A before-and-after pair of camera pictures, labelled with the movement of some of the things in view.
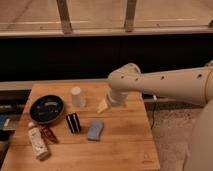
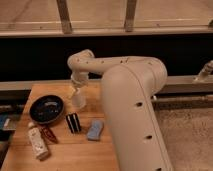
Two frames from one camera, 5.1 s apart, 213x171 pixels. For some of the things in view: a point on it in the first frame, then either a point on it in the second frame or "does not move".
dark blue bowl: x=46 y=109 does not move
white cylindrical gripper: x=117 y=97 → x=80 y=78
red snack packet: x=48 y=134 does not move
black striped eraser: x=73 y=122 does not move
